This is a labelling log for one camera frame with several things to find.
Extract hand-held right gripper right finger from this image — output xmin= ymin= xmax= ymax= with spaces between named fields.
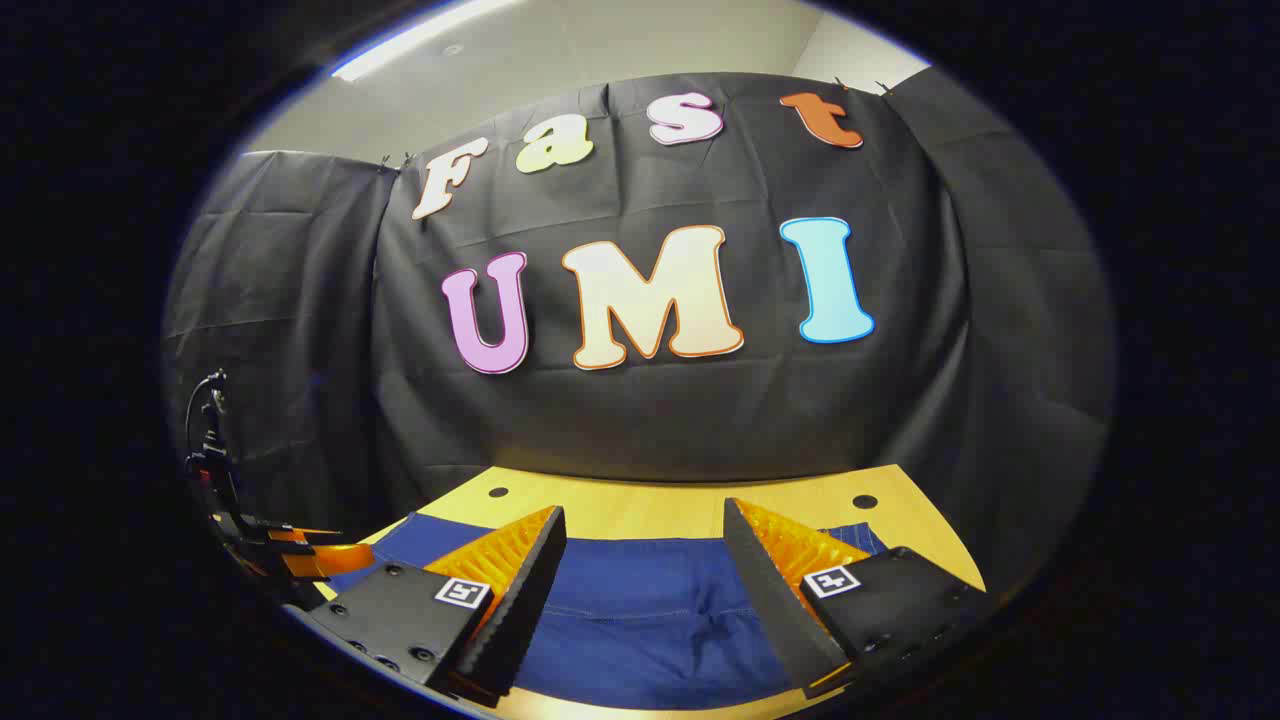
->
xmin=722 ymin=497 xmax=1001 ymax=701

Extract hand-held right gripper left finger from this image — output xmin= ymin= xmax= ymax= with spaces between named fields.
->
xmin=300 ymin=505 xmax=568 ymax=709

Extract blue jeans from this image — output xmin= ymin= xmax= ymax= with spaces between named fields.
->
xmin=330 ymin=512 xmax=891 ymax=711

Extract black backdrop cloth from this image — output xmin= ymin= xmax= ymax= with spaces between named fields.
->
xmin=160 ymin=68 xmax=1116 ymax=601

